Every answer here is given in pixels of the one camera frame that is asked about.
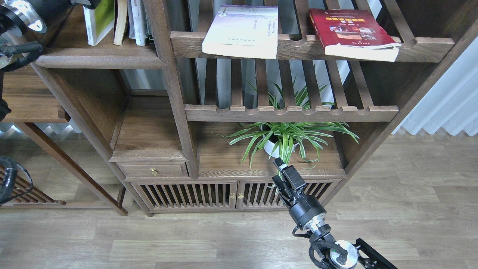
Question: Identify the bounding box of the brass drawer knob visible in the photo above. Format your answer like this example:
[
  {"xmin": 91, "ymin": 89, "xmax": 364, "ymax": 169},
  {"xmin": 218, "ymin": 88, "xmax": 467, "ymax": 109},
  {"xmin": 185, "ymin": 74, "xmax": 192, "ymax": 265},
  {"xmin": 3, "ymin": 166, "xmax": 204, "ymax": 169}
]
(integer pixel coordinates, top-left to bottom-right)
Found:
[{"xmin": 150, "ymin": 167, "xmax": 158, "ymax": 177}]

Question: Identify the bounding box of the yellow green paperback book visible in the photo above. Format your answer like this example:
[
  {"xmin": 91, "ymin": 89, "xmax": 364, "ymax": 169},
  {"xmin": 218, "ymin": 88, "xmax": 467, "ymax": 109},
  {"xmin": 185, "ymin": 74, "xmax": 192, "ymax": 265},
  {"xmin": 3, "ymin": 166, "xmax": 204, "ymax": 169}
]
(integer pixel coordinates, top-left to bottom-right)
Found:
[{"xmin": 83, "ymin": 0, "xmax": 115, "ymax": 46}]

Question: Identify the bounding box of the white upright book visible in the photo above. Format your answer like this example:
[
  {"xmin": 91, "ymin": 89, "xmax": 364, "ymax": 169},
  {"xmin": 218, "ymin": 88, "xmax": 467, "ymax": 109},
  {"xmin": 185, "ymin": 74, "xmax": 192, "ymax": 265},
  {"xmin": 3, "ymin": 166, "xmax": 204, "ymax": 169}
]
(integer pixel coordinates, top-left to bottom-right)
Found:
[{"xmin": 128, "ymin": 0, "xmax": 148, "ymax": 46}]

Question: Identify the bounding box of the green spider plant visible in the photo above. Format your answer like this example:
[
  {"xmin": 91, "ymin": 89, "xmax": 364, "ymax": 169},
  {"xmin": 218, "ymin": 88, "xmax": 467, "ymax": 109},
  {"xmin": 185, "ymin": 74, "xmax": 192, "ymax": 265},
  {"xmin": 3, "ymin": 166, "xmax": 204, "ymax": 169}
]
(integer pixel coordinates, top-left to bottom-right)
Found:
[{"xmin": 220, "ymin": 77, "xmax": 360, "ymax": 203}]

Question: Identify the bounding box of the red paperback book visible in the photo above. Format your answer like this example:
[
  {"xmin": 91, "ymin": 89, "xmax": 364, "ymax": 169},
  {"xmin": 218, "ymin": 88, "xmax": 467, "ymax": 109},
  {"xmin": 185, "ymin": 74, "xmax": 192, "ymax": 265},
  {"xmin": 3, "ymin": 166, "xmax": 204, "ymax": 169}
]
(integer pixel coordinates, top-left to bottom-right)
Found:
[{"xmin": 309, "ymin": 8, "xmax": 401, "ymax": 62}]

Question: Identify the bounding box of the dark green upright book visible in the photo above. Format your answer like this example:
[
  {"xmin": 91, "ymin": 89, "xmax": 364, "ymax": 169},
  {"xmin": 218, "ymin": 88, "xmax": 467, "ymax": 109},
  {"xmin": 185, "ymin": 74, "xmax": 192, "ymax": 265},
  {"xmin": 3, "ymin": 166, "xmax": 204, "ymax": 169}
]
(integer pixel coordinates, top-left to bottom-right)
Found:
[{"xmin": 145, "ymin": 14, "xmax": 154, "ymax": 44}]

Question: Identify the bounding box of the white curtain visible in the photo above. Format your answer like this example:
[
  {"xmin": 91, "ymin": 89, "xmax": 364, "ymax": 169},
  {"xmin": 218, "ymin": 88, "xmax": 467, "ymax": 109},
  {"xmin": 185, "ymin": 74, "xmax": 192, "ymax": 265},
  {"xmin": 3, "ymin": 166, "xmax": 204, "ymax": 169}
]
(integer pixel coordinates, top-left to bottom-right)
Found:
[{"xmin": 392, "ymin": 39, "xmax": 478, "ymax": 136}]

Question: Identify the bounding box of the dark wooden bookshelf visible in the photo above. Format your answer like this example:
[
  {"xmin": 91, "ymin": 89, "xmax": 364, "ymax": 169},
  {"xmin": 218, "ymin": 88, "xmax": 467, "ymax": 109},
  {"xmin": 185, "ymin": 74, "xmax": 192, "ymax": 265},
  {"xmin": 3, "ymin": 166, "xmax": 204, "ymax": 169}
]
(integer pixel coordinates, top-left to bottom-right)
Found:
[{"xmin": 8, "ymin": 0, "xmax": 477, "ymax": 216}]

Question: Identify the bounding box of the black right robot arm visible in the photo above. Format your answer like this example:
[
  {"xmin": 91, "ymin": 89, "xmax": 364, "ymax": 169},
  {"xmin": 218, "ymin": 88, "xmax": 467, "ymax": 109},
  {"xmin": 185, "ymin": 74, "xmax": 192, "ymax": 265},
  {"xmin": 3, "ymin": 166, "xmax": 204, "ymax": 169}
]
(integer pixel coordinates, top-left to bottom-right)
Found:
[{"xmin": 273, "ymin": 158, "xmax": 396, "ymax": 269}]

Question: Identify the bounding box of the white plant pot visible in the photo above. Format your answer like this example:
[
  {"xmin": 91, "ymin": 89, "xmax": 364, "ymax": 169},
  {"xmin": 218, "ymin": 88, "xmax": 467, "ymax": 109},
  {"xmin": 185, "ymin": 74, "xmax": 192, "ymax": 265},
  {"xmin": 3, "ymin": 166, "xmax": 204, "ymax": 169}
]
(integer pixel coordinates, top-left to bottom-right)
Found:
[{"xmin": 263, "ymin": 134, "xmax": 299, "ymax": 163}]

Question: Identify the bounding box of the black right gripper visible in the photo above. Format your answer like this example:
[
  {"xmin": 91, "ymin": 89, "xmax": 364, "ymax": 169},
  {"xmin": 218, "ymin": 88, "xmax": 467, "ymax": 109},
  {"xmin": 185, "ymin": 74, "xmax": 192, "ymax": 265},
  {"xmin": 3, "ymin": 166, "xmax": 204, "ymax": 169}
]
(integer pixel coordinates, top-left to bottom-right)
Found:
[{"xmin": 273, "ymin": 157, "xmax": 326, "ymax": 230}]

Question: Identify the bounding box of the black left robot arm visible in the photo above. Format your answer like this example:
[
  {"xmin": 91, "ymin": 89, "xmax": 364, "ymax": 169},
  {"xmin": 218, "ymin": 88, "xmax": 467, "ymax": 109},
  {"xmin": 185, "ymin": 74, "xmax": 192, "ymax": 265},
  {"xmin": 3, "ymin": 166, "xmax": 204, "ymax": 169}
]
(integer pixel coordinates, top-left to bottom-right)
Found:
[{"xmin": 0, "ymin": 0, "xmax": 100, "ymax": 205}]

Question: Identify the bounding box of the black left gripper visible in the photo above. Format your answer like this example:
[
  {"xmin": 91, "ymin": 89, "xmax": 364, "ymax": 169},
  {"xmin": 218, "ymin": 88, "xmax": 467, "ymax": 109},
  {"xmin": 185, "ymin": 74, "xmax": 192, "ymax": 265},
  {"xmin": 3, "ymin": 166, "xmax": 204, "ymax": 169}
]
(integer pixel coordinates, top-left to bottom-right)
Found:
[{"xmin": 28, "ymin": 0, "xmax": 102, "ymax": 19}]

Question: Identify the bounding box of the tan upright book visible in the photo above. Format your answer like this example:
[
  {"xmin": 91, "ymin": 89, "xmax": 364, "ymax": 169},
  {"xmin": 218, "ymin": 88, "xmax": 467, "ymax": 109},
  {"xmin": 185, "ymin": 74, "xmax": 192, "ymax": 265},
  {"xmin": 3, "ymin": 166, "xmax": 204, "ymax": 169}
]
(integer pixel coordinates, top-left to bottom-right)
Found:
[{"xmin": 113, "ymin": 0, "xmax": 128, "ymax": 46}]

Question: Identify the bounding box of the white lavender paperback book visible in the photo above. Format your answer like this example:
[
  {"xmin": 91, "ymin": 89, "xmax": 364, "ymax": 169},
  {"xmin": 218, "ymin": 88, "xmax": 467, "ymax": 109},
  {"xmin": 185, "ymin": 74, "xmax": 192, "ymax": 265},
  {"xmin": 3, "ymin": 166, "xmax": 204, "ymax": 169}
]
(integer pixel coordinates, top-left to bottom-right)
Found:
[{"xmin": 202, "ymin": 4, "xmax": 278, "ymax": 59}]

